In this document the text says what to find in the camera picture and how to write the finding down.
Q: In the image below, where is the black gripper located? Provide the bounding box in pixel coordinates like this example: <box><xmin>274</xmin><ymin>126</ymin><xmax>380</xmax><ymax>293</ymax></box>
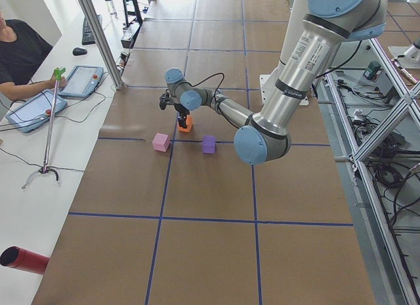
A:
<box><xmin>174</xmin><ymin>103</ymin><xmax>190</xmax><ymax>129</ymax></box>

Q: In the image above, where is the orange foam block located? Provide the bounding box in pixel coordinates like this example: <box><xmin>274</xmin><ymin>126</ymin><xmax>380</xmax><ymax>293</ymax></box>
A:
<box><xmin>177</xmin><ymin>115</ymin><xmax>193</xmax><ymax>132</ymax></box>

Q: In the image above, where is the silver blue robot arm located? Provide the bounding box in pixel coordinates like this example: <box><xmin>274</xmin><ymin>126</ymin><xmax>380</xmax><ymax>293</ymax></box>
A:
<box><xmin>159</xmin><ymin>0</ymin><xmax>388</xmax><ymax>165</ymax></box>

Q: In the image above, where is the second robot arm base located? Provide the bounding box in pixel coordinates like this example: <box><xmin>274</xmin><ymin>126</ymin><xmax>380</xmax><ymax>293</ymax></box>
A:
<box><xmin>388</xmin><ymin>38</ymin><xmax>419</xmax><ymax>69</ymax></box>

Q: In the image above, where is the person's hand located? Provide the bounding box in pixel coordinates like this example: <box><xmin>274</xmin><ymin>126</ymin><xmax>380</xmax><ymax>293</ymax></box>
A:
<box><xmin>46</xmin><ymin>74</ymin><xmax>68</xmax><ymax>89</ymax></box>

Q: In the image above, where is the pink foam block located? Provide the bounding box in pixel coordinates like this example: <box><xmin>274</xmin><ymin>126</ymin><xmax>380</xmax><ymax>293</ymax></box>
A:
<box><xmin>152</xmin><ymin>132</ymin><xmax>171</xmax><ymax>152</ymax></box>

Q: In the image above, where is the purple foam block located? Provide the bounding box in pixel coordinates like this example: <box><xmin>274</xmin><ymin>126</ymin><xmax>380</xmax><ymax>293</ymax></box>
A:
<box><xmin>201</xmin><ymin>135</ymin><xmax>216</xmax><ymax>154</ymax></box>

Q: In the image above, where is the far blue teach pendant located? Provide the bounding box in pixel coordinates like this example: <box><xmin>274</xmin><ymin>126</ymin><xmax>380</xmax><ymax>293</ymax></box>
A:
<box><xmin>58</xmin><ymin>65</ymin><xmax>104</xmax><ymax>98</ymax></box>

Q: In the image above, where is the blue teach pendant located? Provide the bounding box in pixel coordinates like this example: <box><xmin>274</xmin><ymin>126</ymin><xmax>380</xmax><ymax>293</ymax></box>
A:
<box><xmin>6</xmin><ymin>90</ymin><xmax>53</xmax><ymax>133</ymax></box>
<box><xmin>58</xmin><ymin>65</ymin><xmax>104</xmax><ymax>98</ymax></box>

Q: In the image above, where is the black keyboard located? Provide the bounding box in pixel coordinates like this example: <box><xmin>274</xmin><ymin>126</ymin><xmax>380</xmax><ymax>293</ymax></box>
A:
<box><xmin>81</xmin><ymin>17</ymin><xmax>95</xmax><ymax>45</ymax></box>

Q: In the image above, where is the black computer mouse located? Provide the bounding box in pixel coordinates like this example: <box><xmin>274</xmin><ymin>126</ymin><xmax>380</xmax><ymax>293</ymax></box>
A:
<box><xmin>72</xmin><ymin>47</ymin><xmax>87</xmax><ymax>56</ymax></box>

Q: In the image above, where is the near blue teach pendant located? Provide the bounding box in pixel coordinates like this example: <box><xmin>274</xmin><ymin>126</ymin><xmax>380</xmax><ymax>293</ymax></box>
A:
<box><xmin>6</xmin><ymin>90</ymin><xmax>53</xmax><ymax>133</ymax></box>

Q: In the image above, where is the person in black shirt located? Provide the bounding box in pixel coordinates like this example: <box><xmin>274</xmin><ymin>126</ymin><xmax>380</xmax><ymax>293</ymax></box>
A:
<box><xmin>1</xmin><ymin>16</ymin><xmax>53</xmax><ymax>102</ymax></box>

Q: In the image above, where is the green power adapter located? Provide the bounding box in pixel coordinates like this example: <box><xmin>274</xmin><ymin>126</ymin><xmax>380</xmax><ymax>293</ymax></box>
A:
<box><xmin>363</xmin><ymin>60</ymin><xmax>381</xmax><ymax>80</ymax></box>

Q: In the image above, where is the red metal bottle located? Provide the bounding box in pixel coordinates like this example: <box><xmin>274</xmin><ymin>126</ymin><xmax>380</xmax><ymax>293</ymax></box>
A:
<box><xmin>1</xmin><ymin>246</ymin><xmax>50</xmax><ymax>275</ymax></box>

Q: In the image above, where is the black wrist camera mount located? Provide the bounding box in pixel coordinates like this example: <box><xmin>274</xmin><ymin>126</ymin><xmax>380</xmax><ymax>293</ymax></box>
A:
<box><xmin>159</xmin><ymin>92</ymin><xmax>174</xmax><ymax>110</ymax></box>

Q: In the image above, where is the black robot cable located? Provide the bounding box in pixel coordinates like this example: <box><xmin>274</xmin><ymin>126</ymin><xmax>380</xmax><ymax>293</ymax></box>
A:
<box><xmin>192</xmin><ymin>72</ymin><xmax>226</xmax><ymax>104</ymax></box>

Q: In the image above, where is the green handled reacher grabber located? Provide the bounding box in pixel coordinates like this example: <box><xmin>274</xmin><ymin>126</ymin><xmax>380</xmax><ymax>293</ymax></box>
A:
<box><xmin>22</xmin><ymin>67</ymin><xmax>66</xmax><ymax>190</ymax></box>

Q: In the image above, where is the aluminium frame post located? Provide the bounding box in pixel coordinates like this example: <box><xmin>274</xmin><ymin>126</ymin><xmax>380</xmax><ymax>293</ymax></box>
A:
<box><xmin>78</xmin><ymin>0</ymin><xmax>124</xmax><ymax>90</ymax></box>

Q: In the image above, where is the aluminium truss frame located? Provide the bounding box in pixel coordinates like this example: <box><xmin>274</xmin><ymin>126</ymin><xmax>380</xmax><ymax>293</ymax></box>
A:
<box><xmin>317</xmin><ymin>31</ymin><xmax>419</xmax><ymax>304</ymax></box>

